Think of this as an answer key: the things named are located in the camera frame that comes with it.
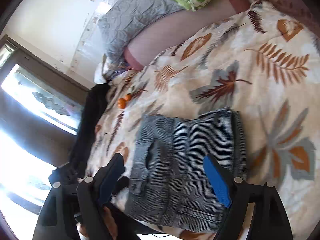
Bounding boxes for blue denim jeans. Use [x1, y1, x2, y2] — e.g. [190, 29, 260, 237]
[125, 108, 247, 233]

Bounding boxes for person's right hand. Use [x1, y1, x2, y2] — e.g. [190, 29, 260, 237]
[77, 206, 118, 240]

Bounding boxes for black garment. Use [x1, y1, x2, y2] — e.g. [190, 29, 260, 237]
[49, 83, 110, 184]

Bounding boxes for orange tangerine front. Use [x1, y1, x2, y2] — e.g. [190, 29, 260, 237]
[118, 98, 127, 109]

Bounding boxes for orange tangerine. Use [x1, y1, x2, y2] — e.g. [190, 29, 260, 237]
[124, 94, 132, 101]
[118, 98, 127, 109]

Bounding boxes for orange tangerine rear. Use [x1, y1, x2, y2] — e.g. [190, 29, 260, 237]
[124, 94, 132, 101]

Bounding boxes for white cloth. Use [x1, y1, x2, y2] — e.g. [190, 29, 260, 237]
[94, 54, 110, 84]

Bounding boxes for leaf pattern cream blanket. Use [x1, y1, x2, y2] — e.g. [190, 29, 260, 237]
[86, 1, 319, 239]

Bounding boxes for grey quilted pillow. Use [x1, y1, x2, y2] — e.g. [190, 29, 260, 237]
[98, 0, 183, 68]

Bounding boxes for window frame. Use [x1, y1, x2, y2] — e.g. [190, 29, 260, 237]
[1, 36, 87, 212]

